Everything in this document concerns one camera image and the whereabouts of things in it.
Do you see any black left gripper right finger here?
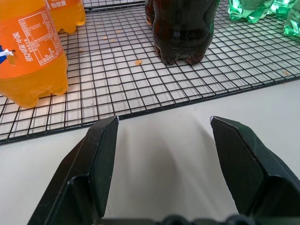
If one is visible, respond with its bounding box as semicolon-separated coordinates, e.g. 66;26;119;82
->
210;116;300;225

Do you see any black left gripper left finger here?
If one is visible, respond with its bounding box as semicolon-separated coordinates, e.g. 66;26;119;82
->
27;116;120;225

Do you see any orange soda bottle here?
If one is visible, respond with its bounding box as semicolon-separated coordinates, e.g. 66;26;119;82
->
45;0;87;34
0;0;69;109

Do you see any green soda bottle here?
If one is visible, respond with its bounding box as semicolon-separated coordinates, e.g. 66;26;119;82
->
228;0;274;23
283;2;300;37
269;0;298;20

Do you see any dark cola bottle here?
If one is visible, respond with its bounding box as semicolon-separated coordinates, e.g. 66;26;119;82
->
144;0;156;26
151;0;220;66

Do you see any black wire grid shelf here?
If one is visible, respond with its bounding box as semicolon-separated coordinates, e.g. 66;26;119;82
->
0;0;300;144

